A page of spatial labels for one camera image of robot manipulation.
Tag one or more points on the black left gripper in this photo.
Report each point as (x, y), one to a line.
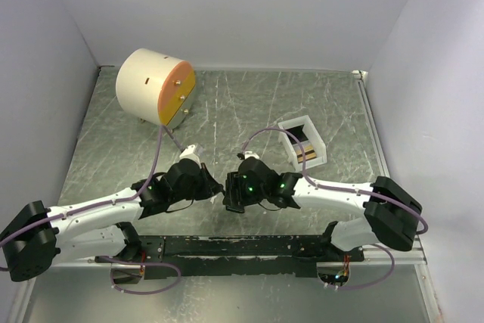
(210, 185)

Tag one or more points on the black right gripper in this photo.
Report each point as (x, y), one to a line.
(234, 181)

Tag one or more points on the gold credit card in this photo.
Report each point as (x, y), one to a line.
(306, 151)

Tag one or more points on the white card tray box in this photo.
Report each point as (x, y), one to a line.
(297, 131)

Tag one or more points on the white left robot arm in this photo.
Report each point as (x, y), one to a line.
(39, 237)

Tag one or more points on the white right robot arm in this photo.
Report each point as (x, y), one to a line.
(383, 211)

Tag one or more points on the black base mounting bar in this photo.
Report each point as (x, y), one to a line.
(240, 255)

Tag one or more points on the round cream mini drawer cabinet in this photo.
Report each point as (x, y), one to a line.
(156, 87)

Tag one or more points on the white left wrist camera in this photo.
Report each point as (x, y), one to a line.
(192, 152)

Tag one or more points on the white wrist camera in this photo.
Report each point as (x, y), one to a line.
(192, 152)
(247, 154)

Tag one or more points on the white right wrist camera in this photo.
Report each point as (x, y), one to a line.
(247, 154)

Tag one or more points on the white corner bracket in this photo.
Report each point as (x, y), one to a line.
(360, 74)

